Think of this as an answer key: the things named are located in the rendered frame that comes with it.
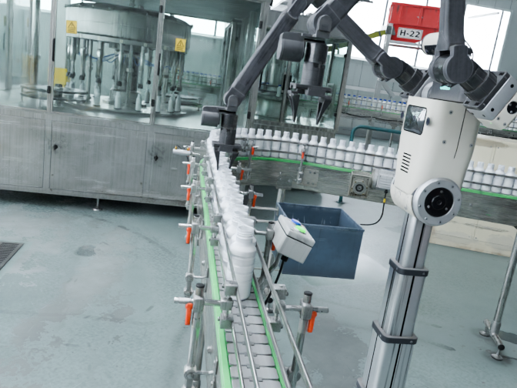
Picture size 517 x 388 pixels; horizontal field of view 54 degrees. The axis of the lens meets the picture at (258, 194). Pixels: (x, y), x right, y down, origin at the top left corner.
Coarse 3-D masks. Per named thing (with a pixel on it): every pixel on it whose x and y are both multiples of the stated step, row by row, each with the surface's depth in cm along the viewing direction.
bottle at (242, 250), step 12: (240, 228) 114; (252, 228) 113; (240, 240) 112; (240, 252) 111; (252, 252) 112; (228, 264) 113; (240, 264) 112; (252, 264) 113; (228, 276) 113; (240, 276) 112; (240, 288) 113
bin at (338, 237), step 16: (256, 208) 222; (272, 208) 226; (288, 208) 231; (304, 208) 232; (320, 208) 233; (336, 208) 234; (304, 224) 201; (320, 224) 235; (336, 224) 236; (352, 224) 218; (320, 240) 204; (336, 240) 205; (352, 240) 206; (320, 256) 206; (336, 256) 207; (352, 256) 208; (288, 272) 206; (304, 272) 207; (320, 272) 208; (336, 272) 208; (352, 272) 209
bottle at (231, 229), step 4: (236, 212) 125; (240, 212) 126; (244, 212) 125; (232, 216) 124; (236, 216) 123; (240, 216) 123; (244, 216) 123; (232, 220) 124; (236, 220) 123; (232, 224) 124; (236, 224) 123; (228, 228) 124; (232, 228) 123; (236, 228) 123; (228, 232) 123; (232, 232) 123; (228, 236) 123; (228, 240) 123; (224, 244) 126; (228, 244) 124; (224, 248) 125; (224, 252) 125; (224, 256) 125; (224, 260) 125; (224, 264) 125
